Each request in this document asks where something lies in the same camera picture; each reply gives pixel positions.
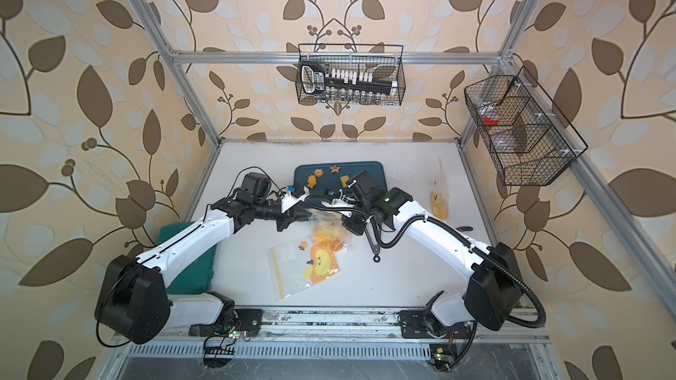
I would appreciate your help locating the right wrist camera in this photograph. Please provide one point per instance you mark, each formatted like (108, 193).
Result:
(335, 202)

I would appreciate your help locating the green box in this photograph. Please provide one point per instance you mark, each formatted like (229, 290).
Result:
(196, 278)

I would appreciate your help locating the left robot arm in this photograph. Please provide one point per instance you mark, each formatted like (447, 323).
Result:
(134, 300)

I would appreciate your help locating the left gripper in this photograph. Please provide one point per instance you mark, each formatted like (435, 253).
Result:
(290, 216)

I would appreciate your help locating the right wire basket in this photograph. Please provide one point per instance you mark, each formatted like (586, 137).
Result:
(535, 141)

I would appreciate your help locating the black tongs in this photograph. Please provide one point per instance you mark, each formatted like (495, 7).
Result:
(376, 248)

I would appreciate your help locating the teal tray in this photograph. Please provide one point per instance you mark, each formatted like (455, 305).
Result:
(323, 179)

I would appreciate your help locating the clear zip bag yellow strip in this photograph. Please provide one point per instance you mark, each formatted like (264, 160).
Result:
(299, 265)

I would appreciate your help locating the wire basket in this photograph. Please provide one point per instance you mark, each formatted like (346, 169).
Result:
(535, 141)
(385, 60)

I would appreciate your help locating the red item in basket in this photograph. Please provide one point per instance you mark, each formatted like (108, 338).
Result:
(491, 119)

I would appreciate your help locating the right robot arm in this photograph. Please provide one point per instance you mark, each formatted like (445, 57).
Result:
(494, 284)

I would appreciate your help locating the clear duck zip bag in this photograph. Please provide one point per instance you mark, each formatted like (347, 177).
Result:
(440, 195)

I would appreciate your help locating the orange duck zip bag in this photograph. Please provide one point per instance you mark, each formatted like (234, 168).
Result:
(328, 231)

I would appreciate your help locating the yellow square cookie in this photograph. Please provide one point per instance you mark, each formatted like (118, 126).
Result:
(345, 181)

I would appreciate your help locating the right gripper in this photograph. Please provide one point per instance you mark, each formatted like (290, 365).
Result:
(357, 228)

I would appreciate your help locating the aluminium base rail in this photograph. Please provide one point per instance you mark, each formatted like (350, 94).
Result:
(295, 323)

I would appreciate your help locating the back wire basket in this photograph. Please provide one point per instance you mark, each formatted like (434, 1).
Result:
(385, 60)

